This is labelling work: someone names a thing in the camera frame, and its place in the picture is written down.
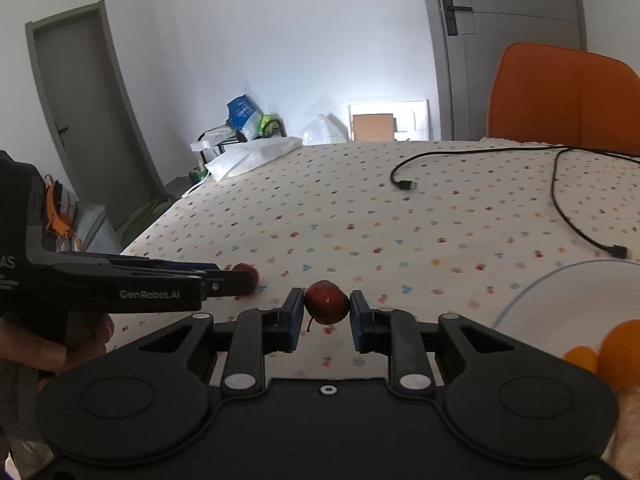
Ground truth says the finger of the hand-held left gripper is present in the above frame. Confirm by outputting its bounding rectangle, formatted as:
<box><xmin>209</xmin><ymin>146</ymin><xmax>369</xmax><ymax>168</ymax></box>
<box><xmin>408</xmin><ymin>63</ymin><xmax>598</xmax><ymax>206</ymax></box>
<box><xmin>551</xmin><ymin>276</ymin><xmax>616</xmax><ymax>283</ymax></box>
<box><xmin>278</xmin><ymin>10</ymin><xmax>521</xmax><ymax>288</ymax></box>
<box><xmin>99</xmin><ymin>264</ymin><xmax>257</xmax><ymax>298</ymax></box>
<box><xmin>114</xmin><ymin>254</ymin><xmax>224</xmax><ymax>274</ymax></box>

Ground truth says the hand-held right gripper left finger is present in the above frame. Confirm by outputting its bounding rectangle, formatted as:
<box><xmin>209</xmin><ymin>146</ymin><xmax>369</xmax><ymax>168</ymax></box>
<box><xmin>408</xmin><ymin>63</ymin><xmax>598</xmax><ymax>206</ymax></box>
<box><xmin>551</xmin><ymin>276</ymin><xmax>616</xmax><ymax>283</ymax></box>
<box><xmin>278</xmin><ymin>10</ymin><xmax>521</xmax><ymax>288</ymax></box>
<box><xmin>140</xmin><ymin>287</ymin><xmax>306</xmax><ymax>395</ymax></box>

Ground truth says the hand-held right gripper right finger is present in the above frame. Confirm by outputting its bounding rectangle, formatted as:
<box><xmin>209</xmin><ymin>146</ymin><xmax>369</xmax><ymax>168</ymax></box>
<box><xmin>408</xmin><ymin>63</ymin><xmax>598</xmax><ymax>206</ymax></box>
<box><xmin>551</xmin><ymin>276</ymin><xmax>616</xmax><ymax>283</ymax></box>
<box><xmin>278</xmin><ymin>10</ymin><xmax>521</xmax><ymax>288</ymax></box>
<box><xmin>348</xmin><ymin>289</ymin><xmax>517</xmax><ymax>394</ymax></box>

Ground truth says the small red apple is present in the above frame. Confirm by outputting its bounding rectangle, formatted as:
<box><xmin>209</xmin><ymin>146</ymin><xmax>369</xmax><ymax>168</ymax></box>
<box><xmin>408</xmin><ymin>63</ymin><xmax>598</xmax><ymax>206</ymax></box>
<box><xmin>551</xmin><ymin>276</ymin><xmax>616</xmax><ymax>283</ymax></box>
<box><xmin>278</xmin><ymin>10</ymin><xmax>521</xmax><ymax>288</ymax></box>
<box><xmin>232</xmin><ymin>262</ymin><xmax>260</xmax><ymax>295</ymax></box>
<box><xmin>303</xmin><ymin>280</ymin><xmax>350</xmax><ymax>334</ymax></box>

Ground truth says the white plate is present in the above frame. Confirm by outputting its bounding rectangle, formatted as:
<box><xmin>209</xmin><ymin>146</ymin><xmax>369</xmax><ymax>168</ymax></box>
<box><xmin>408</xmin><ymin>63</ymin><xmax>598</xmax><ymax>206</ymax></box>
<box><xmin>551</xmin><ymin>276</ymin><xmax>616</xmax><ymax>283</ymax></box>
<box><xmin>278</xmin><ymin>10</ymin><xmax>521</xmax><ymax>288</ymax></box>
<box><xmin>492</xmin><ymin>260</ymin><xmax>640</xmax><ymax>461</ymax></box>

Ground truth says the small orange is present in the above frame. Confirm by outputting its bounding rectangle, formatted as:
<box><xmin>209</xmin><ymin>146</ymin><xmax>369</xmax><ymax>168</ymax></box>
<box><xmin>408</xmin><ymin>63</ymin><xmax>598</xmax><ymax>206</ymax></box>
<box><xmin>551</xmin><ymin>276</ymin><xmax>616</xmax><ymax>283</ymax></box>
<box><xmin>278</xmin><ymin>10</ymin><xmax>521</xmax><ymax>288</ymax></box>
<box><xmin>563</xmin><ymin>344</ymin><xmax>600</xmax><ymax>374</ymax></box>

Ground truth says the medium orange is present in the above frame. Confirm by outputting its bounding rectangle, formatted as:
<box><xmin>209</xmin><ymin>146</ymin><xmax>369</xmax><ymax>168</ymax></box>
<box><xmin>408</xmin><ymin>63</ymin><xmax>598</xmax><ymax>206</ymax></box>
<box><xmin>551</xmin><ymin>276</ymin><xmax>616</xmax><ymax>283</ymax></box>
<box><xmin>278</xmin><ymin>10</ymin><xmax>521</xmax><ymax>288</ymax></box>
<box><xmin>597</xmin><ymin>318</ymin><xmax>640</xmax><ymax>392</ymax></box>

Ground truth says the person's left hand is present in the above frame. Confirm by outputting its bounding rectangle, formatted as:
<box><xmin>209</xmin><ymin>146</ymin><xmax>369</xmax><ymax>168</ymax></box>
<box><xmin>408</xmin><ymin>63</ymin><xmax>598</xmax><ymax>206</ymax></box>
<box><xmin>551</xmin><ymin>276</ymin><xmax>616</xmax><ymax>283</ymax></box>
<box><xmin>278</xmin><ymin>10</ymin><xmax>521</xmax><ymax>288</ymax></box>
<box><xmin>0</xmin><ymin>312</ymin><xmax>114</xmax><ymax>392</ymax></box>

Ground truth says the grey cloth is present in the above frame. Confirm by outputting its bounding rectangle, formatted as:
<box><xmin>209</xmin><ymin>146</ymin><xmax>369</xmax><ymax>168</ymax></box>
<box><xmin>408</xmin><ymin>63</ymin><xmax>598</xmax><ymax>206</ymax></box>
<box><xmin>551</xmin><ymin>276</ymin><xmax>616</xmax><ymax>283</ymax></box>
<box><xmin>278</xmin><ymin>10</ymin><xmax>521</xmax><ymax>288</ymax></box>
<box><xmin>74</xmin><ymin>202</ymin><xmax>124</xmax><ymax>256</ymax></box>

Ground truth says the floral tablecloth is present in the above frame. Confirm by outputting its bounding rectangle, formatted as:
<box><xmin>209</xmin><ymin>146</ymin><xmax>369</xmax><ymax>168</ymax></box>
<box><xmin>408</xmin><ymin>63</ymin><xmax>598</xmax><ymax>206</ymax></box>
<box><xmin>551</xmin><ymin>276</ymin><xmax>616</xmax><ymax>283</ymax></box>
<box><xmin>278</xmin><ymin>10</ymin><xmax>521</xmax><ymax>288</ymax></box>
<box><xmin>119</xmin><ymin>137</ymin><xmax>640</xmax><ymax>387</ymax></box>

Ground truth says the white plastic bag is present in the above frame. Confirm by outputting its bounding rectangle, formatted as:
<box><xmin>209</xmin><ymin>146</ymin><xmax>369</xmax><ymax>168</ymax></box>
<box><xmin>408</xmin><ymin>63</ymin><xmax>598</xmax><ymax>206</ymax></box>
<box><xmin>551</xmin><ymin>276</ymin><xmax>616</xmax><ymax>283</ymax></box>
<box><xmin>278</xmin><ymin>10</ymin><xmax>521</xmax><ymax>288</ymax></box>
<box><xmin>204</xmin><ymin>135</ymin><xmax>304</xmax><ymax>181</ymax></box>

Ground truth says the black metal rack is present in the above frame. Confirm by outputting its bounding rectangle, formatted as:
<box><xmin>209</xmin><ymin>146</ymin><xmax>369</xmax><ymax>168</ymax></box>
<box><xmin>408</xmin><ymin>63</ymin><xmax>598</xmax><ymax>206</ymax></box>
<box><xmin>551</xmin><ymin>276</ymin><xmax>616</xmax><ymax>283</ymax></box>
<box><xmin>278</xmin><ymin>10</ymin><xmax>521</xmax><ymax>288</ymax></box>
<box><xmin>195</xmin><ymin>127</ymin><xmax>289</xmax><ymax>162</ymax></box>

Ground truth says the blue bag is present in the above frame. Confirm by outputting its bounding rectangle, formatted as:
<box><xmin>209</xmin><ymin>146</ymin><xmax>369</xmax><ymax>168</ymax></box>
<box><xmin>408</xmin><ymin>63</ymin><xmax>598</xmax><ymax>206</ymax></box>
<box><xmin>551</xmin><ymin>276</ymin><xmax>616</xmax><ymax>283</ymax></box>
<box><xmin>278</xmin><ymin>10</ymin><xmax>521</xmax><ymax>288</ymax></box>
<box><xmin>226</xmin><ymin>93</ymin><xmax>264</xmax><ymax>140</ymax></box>

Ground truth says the green package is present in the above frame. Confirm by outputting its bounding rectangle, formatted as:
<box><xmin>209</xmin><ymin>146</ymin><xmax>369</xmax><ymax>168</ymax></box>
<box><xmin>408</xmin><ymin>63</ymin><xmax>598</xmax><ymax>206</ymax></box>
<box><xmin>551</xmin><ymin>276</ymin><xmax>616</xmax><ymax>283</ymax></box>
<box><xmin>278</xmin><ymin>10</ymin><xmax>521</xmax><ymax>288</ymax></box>
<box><xmin>257</xmin><ymin>112</ymin><xmax>282</xmax><ymax>137</ymax></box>

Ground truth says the grey-green door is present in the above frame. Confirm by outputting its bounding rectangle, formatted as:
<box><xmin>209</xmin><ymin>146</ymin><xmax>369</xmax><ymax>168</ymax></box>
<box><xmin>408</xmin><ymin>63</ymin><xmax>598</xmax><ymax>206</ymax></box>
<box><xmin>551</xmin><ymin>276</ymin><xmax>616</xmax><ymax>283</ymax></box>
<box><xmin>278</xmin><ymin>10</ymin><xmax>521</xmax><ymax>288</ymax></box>
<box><xmin>25</xmin><ymin>2</ymin><xmax>166</xmax><ymax>232</ymax></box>

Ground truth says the clear plastic bag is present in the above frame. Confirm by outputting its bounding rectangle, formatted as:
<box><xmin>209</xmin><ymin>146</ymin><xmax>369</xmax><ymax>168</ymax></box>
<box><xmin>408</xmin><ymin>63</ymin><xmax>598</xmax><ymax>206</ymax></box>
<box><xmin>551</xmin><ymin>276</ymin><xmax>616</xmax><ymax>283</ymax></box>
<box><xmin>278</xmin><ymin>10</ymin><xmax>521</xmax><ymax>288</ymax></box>
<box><xmin>298</xmin><ymin>112</ymin><xmax>350</xmax><ymax>147</ymax></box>

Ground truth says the white framed board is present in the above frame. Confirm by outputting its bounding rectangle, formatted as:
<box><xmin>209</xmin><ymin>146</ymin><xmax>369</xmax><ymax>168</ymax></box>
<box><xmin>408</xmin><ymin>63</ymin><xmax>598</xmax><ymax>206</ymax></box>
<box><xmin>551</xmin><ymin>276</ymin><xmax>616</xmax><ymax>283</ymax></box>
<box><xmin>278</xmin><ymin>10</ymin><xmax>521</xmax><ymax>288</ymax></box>
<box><xmin>347</xmin><ymin>98</ymin><xmax>431</xmax><ymax>144</ymax></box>

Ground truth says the orange chair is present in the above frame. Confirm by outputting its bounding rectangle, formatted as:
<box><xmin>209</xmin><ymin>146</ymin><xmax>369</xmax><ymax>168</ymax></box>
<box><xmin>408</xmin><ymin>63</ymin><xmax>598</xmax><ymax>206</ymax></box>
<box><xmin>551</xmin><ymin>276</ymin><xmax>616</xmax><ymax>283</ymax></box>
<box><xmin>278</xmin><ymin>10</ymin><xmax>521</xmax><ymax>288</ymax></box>
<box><xmin>486</xmin><ymin>42</ymin><xmax>640</xmax><ymax>156</ymax></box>

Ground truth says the grey door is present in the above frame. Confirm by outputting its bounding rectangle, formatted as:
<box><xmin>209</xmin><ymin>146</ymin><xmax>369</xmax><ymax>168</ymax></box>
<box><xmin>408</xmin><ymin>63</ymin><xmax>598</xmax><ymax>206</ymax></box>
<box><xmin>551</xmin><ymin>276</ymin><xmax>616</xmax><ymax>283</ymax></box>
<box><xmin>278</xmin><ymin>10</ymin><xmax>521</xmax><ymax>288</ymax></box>
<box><xmin>417</xmin><ymin>0</ymin><xmax>589</xmax><ymax>142</ymax></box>

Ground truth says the orange strap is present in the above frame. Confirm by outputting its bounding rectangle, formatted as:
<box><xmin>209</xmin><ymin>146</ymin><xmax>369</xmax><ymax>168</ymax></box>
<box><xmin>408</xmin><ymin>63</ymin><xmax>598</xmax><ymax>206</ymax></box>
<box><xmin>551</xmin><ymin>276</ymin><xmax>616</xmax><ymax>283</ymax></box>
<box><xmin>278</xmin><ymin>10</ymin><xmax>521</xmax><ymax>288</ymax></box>
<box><xmin>43</xmin><ymin>174</ymin><xmax>76</xmax><ymax>239</ymax></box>

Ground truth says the black cable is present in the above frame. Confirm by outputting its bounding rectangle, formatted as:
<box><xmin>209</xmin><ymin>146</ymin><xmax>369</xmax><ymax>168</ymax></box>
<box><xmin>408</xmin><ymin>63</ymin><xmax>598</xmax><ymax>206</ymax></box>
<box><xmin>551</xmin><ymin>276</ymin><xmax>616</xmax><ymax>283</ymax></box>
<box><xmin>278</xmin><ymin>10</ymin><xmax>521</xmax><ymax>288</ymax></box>
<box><xmin>390</xmin><ymin>144</ymin><xmax>640</xmax><ymax>261</ymax></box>

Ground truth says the black door handle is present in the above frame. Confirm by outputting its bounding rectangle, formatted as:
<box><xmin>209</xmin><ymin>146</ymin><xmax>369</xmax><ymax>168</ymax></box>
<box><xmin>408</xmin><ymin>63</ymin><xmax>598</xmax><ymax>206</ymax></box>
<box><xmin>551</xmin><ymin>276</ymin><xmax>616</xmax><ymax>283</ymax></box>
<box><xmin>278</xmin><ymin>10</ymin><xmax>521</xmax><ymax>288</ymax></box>
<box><xmin>439</xmin><ymin>0</ymin><xmax>474</xmax><ymax>37</ymax></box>

